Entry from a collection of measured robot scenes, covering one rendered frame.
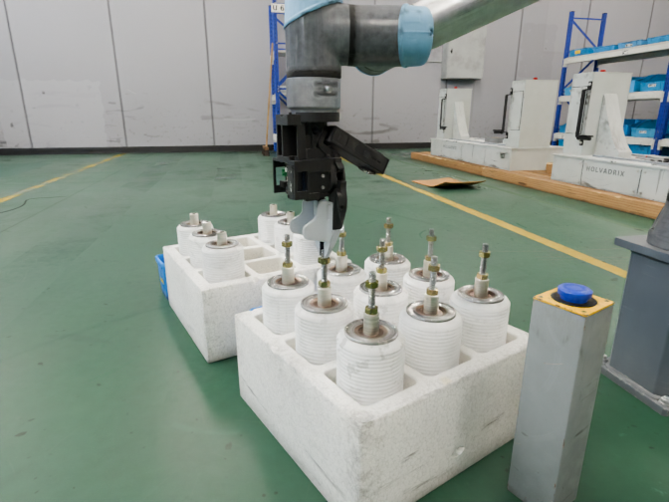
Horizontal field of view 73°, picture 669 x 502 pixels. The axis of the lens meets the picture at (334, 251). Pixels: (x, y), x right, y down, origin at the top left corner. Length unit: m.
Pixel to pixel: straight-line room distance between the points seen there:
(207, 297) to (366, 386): 0.50
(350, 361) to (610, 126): 3.10
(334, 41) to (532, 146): 3.65
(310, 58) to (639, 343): 0.83
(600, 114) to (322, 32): 3.09
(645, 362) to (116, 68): 6.84
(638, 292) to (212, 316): 0.88
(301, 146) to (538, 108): 3.66
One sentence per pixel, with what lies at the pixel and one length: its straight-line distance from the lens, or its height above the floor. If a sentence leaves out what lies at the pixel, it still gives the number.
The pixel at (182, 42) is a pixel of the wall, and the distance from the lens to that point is 7.09.
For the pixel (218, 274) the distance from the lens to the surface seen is 1.06.
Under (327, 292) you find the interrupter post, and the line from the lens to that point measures 0.71.
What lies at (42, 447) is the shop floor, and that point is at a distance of 0.97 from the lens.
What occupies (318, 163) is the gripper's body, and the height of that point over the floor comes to 0.48.
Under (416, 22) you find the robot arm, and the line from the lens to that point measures 0.65.
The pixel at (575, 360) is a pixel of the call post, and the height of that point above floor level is 0.25.
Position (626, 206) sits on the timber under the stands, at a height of 0.03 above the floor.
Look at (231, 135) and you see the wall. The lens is 7.02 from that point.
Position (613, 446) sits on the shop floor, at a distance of 0.96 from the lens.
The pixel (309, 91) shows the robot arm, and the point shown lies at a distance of 0.62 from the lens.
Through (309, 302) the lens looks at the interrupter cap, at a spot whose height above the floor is 0.25.
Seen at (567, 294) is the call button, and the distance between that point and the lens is 0.64.
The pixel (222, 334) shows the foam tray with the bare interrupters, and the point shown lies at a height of 0.06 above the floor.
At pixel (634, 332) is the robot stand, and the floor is 0.12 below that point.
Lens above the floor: 0.54
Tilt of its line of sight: 17 degrees down
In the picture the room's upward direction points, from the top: straight up
